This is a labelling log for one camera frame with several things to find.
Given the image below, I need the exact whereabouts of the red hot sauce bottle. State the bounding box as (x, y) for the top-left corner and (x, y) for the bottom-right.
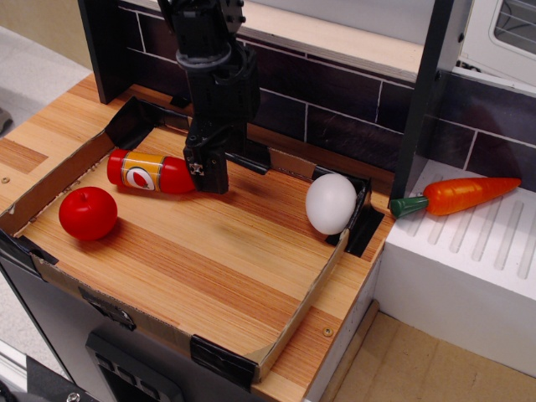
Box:
(106, 149), (195, 194)

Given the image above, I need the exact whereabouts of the black right shelf post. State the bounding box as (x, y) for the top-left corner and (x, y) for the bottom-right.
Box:
(390, 0), (472, 198)

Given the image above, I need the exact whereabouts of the cardboard fence with black tape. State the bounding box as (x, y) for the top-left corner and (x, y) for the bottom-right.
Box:
(1, 93), (392, 401)

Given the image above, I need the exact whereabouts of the white appliance with wire rack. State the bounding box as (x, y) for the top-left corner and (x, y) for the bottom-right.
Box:
(459, 0), (535, 86)

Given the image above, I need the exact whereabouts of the white grooved sink drainboard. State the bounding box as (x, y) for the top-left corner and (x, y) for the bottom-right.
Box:
(376, 158), (536, 376)

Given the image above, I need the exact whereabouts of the black oven control panel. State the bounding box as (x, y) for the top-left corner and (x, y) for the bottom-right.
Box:
(85, 332), (184, 402)

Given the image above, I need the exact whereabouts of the orange toy carrot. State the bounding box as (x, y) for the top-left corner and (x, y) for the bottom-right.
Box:
(389, 178), (522, 218)

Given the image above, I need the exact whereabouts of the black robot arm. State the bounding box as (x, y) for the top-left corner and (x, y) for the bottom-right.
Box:
(158, 1), (260, 194)

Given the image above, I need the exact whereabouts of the black left shelf post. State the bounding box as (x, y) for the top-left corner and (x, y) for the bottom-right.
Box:
(77, 0), (133, 104)

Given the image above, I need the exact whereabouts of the white toy egg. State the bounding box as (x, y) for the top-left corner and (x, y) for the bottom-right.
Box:
(306, 173), (357, 235)

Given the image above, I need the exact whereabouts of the black shelf post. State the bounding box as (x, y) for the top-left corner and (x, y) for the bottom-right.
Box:
(77, 0), (133, 104)
(390, 0), (472, 198)

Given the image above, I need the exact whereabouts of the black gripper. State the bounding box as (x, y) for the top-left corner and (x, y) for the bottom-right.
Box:
(176, 41), (260, 194)

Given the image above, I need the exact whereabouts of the light wooden shelf board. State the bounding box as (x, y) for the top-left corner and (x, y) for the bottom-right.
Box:
(119, 0), (425, 84)

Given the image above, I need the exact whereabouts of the red toy apple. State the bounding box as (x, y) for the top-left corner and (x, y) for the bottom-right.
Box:
(59, 187), (117, 241)

